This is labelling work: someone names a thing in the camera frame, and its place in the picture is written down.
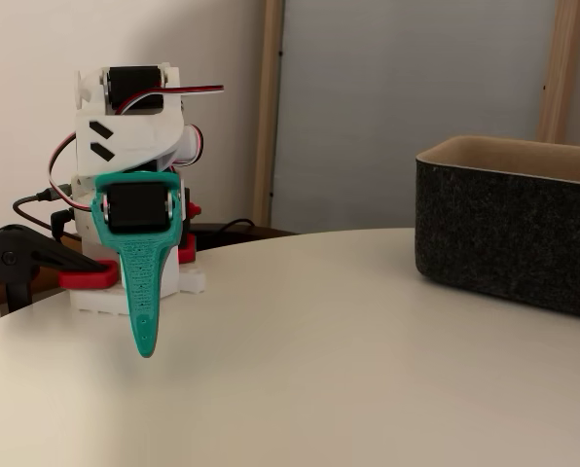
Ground dark grey felt basket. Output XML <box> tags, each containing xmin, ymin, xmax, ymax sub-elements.
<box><xmin>414</xmin><ymin>134</ymin><xmax>580</xmax><ymax>322</ymax></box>

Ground black clamp red jaw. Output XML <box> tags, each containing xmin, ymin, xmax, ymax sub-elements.
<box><xmin>177</xmin><ymin>186</ymin><xmax>203</xmax><ymax>266</ymax></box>
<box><xmin>0</xmin><ymin>223</ymin><xmax>121</xmax><ymax>312</ymax></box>

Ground black plug cable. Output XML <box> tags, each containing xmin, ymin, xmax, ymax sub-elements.
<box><xmin>50</xmin><ymin>207</ymin><xmax>79</xmax><ymax>242</ymax></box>

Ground black power cable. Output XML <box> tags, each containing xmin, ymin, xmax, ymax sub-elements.
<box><xmin>190</xmin><ymin>217</ymin><xmax>258</xmax><ymax>239</ymax></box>

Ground grey USB cable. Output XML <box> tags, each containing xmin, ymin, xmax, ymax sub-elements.
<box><xmin>11</xmin><ymin>182</ymin><xmax>73</xmax><ymax>231</ymax></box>

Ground light wooden frame post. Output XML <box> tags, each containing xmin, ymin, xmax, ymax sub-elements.
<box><xmin>249</xmin><ymin>0</ymin><xmax>287</xmax><ymax>229</ymax></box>
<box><xmin>534</xmin><ymin>0</ymin><xmax>580</xmax><ymax>145</ymax></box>

